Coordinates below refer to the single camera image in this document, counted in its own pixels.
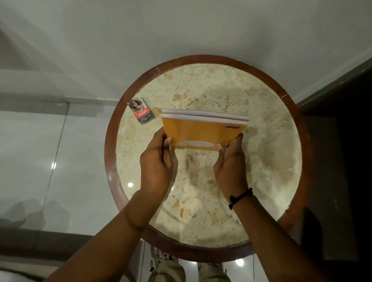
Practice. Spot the person's right hand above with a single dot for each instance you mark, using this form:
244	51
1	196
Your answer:
231	174

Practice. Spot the person's left forearm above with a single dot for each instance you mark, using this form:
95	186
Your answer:
116	241

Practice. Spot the person's patterned shoe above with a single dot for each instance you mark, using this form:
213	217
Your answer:
215	263
161	255

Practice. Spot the person's left hand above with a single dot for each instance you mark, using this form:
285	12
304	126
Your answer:
154	171

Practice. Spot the person's beige trousers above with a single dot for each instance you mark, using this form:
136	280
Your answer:
168	273

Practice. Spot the person's right forearm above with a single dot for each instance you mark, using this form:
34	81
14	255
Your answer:
270	244

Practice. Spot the yellow notebook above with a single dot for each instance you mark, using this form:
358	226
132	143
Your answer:
200	132

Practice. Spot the person's patterned left shoe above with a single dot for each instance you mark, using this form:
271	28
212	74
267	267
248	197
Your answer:
161	255

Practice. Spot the cigarette pack with red label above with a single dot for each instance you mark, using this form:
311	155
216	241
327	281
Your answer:
141	111

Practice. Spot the person's left thumb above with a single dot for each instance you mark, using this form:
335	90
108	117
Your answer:
167	152

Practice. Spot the round marble table wooden rim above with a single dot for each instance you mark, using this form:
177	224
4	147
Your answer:
197	96

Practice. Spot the person's patterned right shoe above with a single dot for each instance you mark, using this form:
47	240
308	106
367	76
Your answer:
215	263

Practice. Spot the person's right thumb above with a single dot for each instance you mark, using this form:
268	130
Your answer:
220	157

